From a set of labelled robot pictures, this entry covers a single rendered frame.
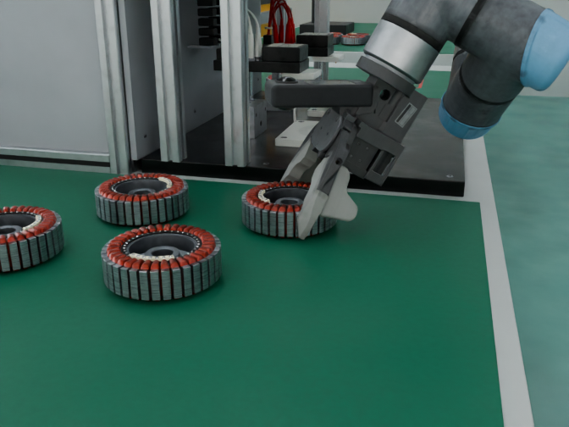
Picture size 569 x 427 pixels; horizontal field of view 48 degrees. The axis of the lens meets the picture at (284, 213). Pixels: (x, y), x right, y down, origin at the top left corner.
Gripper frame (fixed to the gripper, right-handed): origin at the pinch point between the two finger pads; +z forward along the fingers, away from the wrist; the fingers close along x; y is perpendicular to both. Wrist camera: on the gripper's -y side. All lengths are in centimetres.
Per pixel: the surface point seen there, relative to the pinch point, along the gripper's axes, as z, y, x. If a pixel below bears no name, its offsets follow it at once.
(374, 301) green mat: -1.2, 4.5, -20.5
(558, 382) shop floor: 23, 113, 60
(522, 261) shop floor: 7, 140, 134
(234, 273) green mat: 4.7, -5.6, -12.6
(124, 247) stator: 6.8, -16.3, -12.6
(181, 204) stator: 5.5, -10.6, 3.6
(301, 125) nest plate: -6.6, 7.4, 37.8
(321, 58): -19, 9, 55
